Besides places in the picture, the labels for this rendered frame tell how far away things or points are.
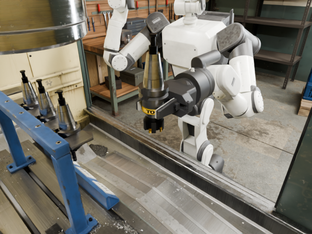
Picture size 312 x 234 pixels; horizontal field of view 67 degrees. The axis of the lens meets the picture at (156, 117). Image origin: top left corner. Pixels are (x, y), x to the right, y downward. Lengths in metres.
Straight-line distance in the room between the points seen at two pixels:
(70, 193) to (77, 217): 0.10
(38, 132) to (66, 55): 0.91
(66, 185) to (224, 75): 0.49
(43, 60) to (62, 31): 1.20
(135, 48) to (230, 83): 0.64
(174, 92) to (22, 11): 0.35
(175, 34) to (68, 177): 0.74
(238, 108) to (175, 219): 0.50
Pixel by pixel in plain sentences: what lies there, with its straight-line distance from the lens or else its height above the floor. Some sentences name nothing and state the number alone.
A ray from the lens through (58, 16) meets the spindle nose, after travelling 0.26.
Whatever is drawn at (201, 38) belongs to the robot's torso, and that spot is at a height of 1.35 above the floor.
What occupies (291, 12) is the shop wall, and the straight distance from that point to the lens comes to 4.86.
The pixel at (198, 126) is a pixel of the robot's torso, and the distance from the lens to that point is 1.31.
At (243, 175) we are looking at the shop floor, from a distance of 2.39.
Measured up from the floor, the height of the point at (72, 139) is 1.22.
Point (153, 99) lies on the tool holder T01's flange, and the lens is 0.47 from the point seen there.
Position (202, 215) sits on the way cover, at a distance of 1.07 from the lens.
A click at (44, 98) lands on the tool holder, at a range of 0.72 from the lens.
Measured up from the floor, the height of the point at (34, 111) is 1.22.
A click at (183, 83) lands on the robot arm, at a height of 1.35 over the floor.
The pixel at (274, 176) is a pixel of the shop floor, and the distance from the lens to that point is 2.48.
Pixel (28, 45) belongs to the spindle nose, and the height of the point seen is 1.51.
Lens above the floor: 1.56
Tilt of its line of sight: 30 degrees down
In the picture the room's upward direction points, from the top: straight up
